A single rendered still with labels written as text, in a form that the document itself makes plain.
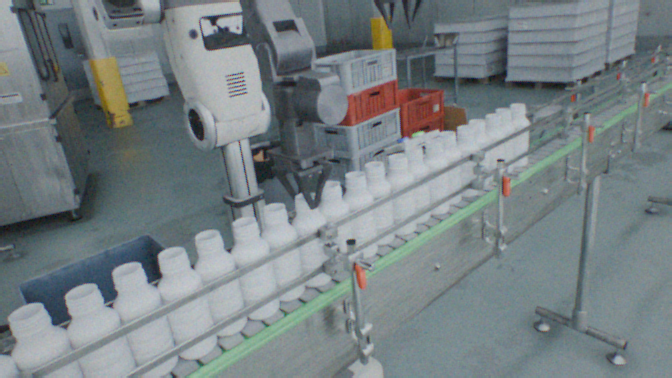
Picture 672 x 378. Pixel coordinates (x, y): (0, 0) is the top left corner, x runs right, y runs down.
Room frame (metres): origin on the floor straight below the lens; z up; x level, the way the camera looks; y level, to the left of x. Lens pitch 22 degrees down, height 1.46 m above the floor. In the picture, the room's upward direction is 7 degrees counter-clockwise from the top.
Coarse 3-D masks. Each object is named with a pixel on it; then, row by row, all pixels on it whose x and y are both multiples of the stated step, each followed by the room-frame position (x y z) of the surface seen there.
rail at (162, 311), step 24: (648, 72) 1.95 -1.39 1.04; (456, 192) 0.94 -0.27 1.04; (192, 264) 0.62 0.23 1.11; (264, 264) 0.62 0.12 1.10; (216, 288) 0.56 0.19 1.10; (288, 288) 0.64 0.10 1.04; (168, 312) 0.52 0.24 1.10; (240, 312) 0.58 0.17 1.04; (120, 336) 0.48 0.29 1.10; (72, 360) 0.44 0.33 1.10
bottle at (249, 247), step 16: (240, 224) 0.65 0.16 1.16; (256, 224) 0.64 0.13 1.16; (240, 240) 0.62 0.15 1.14; (256, 240) 0.63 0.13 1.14; (240, 256) 0.62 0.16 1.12; (256, 256) 0.62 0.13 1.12; (256, 272) 0.61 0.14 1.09; (272, 272) 0.64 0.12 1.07; (256, 288) 0.61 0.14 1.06; (272, 288) 0.63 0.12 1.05; (272, 304) 0.62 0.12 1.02; (256, 320) 0.62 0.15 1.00
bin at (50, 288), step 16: (128, 240) 1.09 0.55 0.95; (144, 240) 1.11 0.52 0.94; (96, 256) 1.03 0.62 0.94; (112, 256) 1.05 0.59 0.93; (128, 256) 1.08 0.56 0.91; (144, 256) 1.10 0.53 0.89; (48, 272) 0.96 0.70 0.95; (64, 272) 0.98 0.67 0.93; (80, 272) 1.00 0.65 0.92; (96, 272) 1.02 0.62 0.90; (112, 272) 1.04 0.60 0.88; (144, 272) 1.09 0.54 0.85; (160, 272) 1.09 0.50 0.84; (16, 288) 0.91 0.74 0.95; (32, 288) 0.94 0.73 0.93; (48, 288) 0.96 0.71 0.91; (64, 288) 0.97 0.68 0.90; (112, 288) 1.04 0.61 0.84; (48, 304) 0.95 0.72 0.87; (64, 304) 0.97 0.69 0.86; (64, 320) 0.96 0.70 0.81
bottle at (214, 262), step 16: (208, 240) 0.59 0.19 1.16; (208, 256) 0.59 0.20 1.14; (224, 256) 0.60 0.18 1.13; (208, 272) 0.58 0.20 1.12; (224, 272) 0.59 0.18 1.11; (224, 288) 0.59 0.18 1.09; (240, 288) 0.62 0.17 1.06; (224, 304) 0.58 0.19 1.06; (240, 304) 0.60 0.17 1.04; (240, 320) 0.59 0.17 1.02; (224, 336) 0.58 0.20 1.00
